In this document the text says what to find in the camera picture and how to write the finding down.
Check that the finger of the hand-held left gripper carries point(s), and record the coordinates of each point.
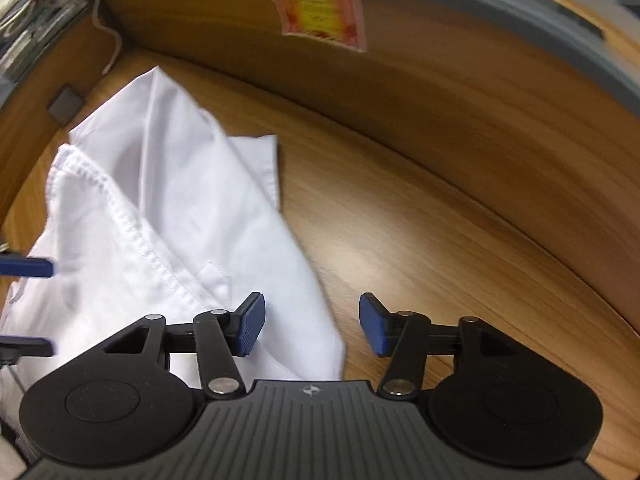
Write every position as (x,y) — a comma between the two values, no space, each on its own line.
(30,267)
(30,346)

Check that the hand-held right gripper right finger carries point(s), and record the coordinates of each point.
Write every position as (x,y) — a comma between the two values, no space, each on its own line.
(372,322)

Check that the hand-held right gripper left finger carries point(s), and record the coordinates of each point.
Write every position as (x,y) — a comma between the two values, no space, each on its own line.
(252,322)

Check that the white pants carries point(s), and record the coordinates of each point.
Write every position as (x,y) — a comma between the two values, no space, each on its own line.
(175,200)

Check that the orange red sticker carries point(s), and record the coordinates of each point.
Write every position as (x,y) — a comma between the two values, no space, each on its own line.
(320,15)

